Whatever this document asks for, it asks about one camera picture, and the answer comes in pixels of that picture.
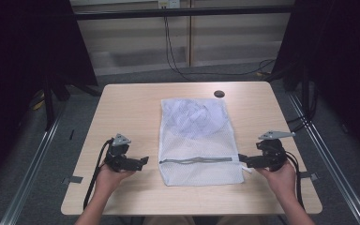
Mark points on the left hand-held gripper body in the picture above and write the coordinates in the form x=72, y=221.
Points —
x=118, y=157

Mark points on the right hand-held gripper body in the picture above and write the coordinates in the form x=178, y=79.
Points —
x=272, y=153

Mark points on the white mesh laundry bag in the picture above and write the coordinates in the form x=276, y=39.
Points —
x=200, y=146

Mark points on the person's left hand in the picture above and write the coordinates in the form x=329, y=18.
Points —
x=111, y=179

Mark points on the person's right hand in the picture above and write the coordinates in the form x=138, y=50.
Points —
x=279, y=181

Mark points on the grey tape strip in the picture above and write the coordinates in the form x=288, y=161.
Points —
x=73, y=179
x=309, y=175

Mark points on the person's legs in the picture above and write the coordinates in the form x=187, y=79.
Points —
x=168, y=220

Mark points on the white garment inside bag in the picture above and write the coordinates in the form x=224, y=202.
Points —
x=193, y=117

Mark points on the black metal stand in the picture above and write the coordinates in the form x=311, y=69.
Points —
x=306, y=93
x=48, y=106

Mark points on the yellow floor object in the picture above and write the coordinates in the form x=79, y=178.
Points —
x=38, y=101

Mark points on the dark curtain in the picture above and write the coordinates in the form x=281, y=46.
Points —
x=18, y=68
x=343, y=62

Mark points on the metal floor rail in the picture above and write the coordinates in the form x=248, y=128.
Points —
x=28, y=175
x=334, y=175

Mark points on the black horizontal rail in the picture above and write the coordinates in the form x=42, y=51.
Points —
x=181, y=12

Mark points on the white wall outlet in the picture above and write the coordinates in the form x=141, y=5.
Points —
x=168, y=3

